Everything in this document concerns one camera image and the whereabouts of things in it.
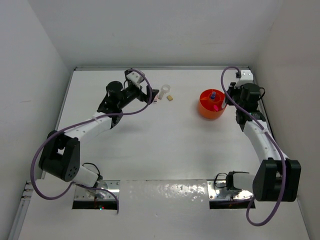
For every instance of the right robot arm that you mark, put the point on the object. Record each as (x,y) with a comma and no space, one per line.
(266,185)

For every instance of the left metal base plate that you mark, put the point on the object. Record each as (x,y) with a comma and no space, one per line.
(106,187)

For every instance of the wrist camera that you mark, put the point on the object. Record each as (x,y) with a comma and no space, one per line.
(134,77)
(244,77)

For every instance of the aluminium table edge rail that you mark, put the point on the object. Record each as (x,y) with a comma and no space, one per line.
(144,68)

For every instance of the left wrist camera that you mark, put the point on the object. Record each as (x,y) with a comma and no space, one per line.
(134,77)

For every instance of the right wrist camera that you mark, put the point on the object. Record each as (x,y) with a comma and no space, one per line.
(244,77)

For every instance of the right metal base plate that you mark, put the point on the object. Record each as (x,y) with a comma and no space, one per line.
(217,191)

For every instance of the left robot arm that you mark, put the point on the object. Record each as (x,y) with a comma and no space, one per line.
(61,155)

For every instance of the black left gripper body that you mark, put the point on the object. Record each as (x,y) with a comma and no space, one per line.
(138,94)

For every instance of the blue item in organizer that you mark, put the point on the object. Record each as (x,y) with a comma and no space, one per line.
(213,95)

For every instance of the orange round organizer container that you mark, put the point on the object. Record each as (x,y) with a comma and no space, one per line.
(205,106)

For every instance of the metal base plate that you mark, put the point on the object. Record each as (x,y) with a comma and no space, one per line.
(106,187)
(217,191)

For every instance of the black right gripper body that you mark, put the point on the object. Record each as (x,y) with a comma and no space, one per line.
(235,92)

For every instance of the clear tape dispenser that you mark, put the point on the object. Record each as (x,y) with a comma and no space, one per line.
(164,90)

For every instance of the blue capped glue stick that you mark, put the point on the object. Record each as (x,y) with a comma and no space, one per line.
(223,105)

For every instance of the yellow eraser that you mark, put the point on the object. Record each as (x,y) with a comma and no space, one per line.
(169,98)

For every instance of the pink mini stapler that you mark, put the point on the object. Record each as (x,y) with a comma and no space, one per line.
(155,100)

